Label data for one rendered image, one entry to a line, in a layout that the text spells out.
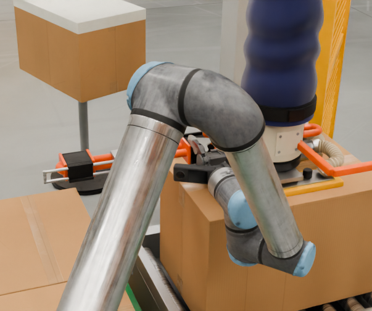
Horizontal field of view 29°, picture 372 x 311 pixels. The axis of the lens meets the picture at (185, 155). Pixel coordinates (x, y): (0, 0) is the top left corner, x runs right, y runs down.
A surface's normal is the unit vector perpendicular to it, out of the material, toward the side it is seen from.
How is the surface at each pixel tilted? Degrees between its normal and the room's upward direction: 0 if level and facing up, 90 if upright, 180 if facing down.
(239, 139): 101
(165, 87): 60
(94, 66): 90
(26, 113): 0
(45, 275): 0
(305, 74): 75
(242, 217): 86
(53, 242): 0
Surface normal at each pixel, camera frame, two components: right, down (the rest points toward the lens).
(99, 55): 0.66, 0.36
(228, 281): 0.37, 0.44
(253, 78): -0.75, 0.04
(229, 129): 0.01, 0.45
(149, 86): -0.53, -0.29
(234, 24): -0.93, 0.14
